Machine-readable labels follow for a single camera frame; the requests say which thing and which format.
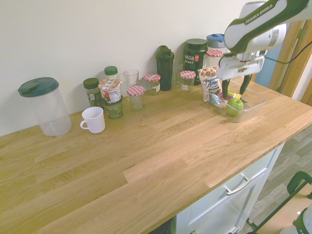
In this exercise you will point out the wooden door frame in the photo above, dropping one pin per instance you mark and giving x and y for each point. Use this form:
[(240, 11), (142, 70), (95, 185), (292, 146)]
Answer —
[(290, 73)]

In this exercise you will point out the yellow snack bar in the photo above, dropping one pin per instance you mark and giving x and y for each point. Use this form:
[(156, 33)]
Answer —
[(235, 94)]

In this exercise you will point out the white mug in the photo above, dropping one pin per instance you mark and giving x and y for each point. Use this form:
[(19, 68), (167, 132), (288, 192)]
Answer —
[(93, 120)]

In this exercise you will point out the glass jar red checkered lid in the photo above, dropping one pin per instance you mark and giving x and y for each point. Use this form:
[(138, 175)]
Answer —
[(135, 101), (214, 59), (187, 84), (153, 86)]

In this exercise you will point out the blue snack wrapper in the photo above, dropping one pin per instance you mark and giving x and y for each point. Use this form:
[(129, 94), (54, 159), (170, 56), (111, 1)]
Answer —
[(215, 99)]

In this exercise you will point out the clear pitcher blue lid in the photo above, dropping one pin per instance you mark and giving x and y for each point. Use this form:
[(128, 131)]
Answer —
[(214, 40)]

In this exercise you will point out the clear glass tumbler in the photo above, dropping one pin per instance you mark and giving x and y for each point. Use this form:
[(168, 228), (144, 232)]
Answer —
[(176, 79)]

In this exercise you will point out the clear bottle green cap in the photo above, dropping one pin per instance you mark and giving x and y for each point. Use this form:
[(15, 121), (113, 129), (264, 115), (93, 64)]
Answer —
[(111, 71)]

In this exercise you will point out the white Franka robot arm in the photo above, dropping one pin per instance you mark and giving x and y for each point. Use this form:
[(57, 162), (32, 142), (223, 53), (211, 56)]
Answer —
[(253, 26)]

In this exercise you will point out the Famous Amos cookie bag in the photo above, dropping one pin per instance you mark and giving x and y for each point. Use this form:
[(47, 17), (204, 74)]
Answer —
[(209, 81)]

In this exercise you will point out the tall clear drinking glass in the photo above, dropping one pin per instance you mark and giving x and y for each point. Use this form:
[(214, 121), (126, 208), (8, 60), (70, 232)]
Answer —
[(130, 78)]

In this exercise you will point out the spice jar green lid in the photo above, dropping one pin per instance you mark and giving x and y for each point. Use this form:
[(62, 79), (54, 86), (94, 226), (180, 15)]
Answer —
[(92, 95)]

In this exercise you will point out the green apple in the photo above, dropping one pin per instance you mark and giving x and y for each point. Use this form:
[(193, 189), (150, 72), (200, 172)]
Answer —
[(234, 106)]

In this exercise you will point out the black Vega protein tub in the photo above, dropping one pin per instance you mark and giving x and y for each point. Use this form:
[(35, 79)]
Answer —
[(193, 61)]

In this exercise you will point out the pink snack wrapper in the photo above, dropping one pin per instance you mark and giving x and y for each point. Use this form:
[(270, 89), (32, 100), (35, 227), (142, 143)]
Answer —
[(229, 98)]

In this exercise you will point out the white drawer front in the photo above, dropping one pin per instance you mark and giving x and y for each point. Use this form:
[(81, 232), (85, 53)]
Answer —
[(219, 207)]

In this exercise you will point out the black metal stand frame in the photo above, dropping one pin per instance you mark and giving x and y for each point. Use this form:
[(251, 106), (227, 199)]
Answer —
[(298, 178)]

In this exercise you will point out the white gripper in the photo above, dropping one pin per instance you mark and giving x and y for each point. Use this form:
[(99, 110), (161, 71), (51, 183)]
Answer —
[(239, 69)]

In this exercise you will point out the clear plastic container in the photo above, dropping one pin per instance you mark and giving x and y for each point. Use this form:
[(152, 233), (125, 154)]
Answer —
[(256, 102)]

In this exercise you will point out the black shaker bottle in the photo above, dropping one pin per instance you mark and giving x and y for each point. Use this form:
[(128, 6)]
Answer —
[(165, 70)]

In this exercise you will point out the clear pitcher green lid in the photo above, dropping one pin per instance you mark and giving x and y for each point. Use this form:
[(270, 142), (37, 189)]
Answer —
[(48, 112)]

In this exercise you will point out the black dishwasher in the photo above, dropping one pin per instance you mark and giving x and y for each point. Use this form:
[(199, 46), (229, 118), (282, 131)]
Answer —
[(168, 228)]

